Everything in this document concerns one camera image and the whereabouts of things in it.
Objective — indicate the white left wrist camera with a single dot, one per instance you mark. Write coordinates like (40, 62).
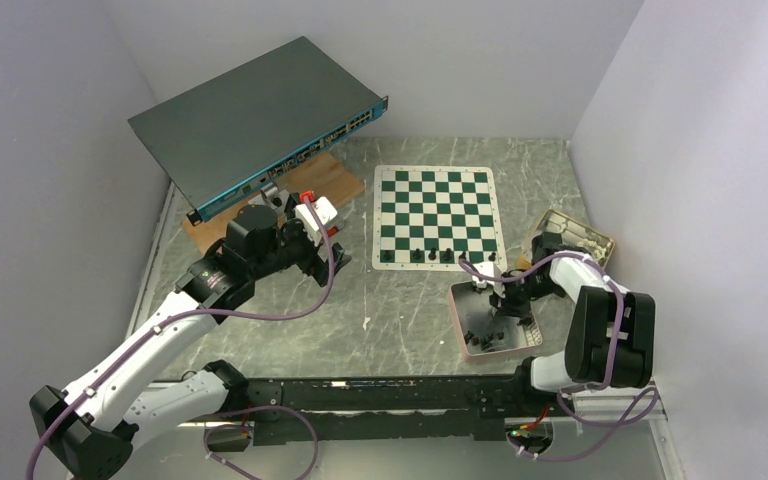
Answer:
(317, 215)

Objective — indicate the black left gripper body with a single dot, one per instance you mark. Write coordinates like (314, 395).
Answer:
(296, 247)

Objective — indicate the metal switch stand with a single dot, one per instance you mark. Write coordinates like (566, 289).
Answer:
(271, 196)

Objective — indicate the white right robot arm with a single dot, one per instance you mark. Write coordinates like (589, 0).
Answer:
(610, 339)

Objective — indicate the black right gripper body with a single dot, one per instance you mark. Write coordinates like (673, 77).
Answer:
(519, 293)

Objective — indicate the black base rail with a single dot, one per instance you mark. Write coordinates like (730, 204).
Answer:
(480, 407)

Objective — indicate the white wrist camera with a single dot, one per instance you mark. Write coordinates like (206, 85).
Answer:
(317, 215)
(486, 276)

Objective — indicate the red grey tool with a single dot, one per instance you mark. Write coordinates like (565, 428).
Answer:
(333, 230)

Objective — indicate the black chess pieces pile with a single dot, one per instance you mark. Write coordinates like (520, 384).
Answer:
(500, 334)

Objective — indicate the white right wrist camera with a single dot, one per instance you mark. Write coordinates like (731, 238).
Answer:
(486, 276)

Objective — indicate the pink metal tray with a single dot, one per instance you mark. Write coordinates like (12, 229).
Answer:
(469, 309)

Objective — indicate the grey network switch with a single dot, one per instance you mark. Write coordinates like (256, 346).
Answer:
(232, 135)

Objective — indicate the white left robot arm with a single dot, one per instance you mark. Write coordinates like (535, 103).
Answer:
(94, 424)

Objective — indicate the wooden board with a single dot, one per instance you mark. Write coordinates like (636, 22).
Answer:
(324, 175)

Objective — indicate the green white chess board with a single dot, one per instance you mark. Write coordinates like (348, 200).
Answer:
(435, 206)

